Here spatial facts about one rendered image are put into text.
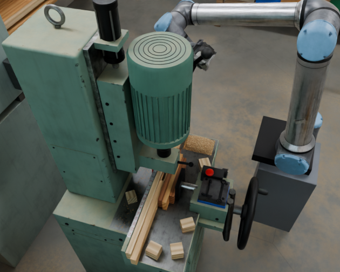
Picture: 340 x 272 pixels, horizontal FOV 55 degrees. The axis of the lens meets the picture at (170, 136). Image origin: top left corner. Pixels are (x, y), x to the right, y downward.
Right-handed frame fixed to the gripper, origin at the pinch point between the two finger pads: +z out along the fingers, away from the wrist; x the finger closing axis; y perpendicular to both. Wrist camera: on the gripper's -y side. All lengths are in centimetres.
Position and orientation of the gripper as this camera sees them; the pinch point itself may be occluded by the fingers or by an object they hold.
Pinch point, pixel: (203, 64)
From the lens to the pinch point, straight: 114.3
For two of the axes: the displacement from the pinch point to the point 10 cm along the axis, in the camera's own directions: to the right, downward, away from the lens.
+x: 7.5, 5.8, 3.2
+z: 1.6, 3.1, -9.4
